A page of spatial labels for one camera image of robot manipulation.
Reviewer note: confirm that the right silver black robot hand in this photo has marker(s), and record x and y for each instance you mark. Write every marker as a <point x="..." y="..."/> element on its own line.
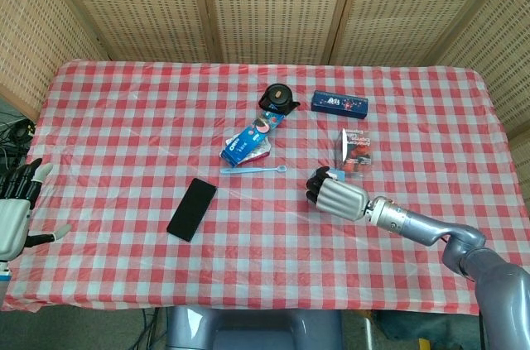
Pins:
<point x="339" y="199"/>

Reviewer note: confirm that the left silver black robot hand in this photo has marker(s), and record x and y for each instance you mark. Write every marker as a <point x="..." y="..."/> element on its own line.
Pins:
<point x="12" y="221"/>

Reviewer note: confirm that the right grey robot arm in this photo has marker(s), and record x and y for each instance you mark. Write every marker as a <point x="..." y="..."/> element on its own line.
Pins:
<point x="426" y="226"/>

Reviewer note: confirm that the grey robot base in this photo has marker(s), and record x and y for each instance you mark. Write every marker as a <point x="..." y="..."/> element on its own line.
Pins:
<point x="252" y="329"/>

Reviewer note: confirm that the clear box with red packets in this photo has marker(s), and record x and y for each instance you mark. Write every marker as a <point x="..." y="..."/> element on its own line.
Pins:
<point x="354" y="151"/>

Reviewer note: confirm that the dark blue long box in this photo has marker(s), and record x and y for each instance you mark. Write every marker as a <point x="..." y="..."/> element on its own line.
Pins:
<point x="339" y="104"/>

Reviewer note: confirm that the light blue plastic spoon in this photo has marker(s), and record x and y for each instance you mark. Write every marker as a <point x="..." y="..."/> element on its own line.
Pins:
<point x="248" y="169"/>

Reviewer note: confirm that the blue Oreo cookie box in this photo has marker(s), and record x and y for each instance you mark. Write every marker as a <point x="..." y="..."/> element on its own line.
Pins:
<point x="248" y="140"/>

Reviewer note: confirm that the red white checkered tablecloth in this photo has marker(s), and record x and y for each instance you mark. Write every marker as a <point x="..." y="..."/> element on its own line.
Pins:
<point x="124" y="242"/>

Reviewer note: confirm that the black smartphone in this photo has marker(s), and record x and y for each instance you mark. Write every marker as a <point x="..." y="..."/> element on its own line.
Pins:
<point x="191" y="209"/>

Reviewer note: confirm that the woven bamboo screen panel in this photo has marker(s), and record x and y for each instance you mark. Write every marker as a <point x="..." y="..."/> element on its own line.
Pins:
<point x="273" y="6"/>
<point x="501" y="56"/>
<point x="37" y="44"/>
<point x="414" y="11"/>
<point x="132" y="6"/>

